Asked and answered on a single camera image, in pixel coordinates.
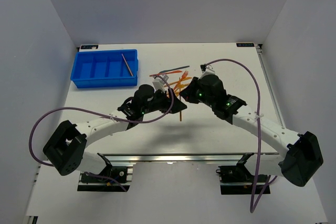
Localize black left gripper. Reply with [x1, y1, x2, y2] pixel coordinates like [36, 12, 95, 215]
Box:
[142, 89, 187, 115]

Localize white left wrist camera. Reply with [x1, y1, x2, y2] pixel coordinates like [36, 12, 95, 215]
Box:
[152, 74, 169, 93]

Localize black logo sticker left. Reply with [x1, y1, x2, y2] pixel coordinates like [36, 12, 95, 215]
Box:
[80, 45, 98, 50]

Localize black logo sticker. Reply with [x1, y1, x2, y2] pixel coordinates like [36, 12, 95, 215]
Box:
[236, 42, 255, 47]
[80, 45, 98, 50]

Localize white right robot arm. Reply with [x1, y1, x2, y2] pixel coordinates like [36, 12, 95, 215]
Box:
[180, 74, 323, 187]

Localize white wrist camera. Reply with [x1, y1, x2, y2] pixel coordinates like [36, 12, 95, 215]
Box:
[152, 74, 169, 93]
[200, 64, 216, 79]

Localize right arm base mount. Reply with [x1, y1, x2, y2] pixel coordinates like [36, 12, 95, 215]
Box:
[216, 166, 254, 195]

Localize red-orange plastic fork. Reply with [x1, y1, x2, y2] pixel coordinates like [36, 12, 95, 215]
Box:
[174, 71, 188, 87]

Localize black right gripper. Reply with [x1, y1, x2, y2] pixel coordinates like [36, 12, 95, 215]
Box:
[180, 77, 215, 108]

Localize red-orange plastic knife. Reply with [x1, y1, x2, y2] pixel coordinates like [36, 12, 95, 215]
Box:
[149, 70, 182, 77]

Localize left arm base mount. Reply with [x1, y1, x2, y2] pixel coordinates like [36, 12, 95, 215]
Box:
[77, 166, 132, 193]

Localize black logo sticker right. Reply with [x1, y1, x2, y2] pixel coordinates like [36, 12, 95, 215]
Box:
[236, 42, 255, 47]

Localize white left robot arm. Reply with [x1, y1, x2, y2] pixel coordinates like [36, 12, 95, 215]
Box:
[43, 84, 187, 182]

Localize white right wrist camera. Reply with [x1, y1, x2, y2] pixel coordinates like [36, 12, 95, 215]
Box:
[200, 64, 216, 79]

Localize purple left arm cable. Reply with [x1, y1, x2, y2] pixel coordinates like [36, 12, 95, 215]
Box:
[30, 87, 175, 167]

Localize dark blue plastic knife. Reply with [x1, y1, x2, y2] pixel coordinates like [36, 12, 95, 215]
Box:
[159, 65, 190, 73]

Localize orange plastic knife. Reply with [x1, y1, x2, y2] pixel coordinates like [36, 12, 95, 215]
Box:
[169, 77, 192, 86]

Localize blue divided plastic tray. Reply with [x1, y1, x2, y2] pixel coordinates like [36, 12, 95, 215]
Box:
[70, 49, 139, 89]

